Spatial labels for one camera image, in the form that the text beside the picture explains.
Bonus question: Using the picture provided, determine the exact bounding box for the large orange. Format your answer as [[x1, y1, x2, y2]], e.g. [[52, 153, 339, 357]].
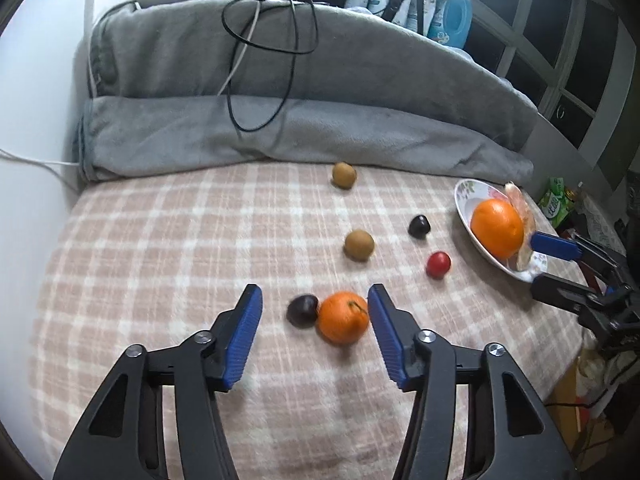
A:
[[470, 198, 524, 260]]

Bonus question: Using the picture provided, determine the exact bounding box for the brown longan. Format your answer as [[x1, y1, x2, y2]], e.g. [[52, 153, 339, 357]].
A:
[[332, 162, 358, 190], [343, 229, 375, 262]]

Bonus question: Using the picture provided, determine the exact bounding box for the mandarin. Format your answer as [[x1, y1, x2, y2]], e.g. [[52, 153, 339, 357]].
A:
[[317, 292, 370, 346]]

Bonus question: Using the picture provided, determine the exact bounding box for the green snack box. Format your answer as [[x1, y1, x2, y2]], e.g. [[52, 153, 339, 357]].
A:
[[538, 177, 576, 228]]

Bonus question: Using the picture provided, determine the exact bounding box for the floral white plate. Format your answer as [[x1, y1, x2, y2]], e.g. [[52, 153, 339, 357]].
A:
[[454, 179, 548, 284]]

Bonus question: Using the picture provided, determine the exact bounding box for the dark plum near plate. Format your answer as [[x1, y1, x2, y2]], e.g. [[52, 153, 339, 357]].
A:
[[408, 214, 432, 240]]

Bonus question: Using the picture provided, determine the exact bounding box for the plaid pink tablecloth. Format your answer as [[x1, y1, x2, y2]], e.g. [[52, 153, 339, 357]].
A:
[[30, 164, 582, 479]]

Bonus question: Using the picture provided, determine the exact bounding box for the dark plum near mandarins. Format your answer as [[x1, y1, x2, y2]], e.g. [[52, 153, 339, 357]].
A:
[[286, 295, 319, 328]]

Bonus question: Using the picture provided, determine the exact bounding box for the blue detergent bottle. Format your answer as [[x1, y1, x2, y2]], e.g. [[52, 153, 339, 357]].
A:
[[427, 0, 473, 49]]

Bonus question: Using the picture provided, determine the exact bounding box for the grey folded blanket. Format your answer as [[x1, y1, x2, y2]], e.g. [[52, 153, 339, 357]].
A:
[[75, 0, 538, 184]]

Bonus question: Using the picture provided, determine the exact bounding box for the white cable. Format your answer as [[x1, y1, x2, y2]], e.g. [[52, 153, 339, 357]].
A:
[[0, 148, 82, 168]]

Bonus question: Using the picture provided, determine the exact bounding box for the black cable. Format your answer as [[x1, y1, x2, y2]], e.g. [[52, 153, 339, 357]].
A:
[[220, 0, 331, 134]]

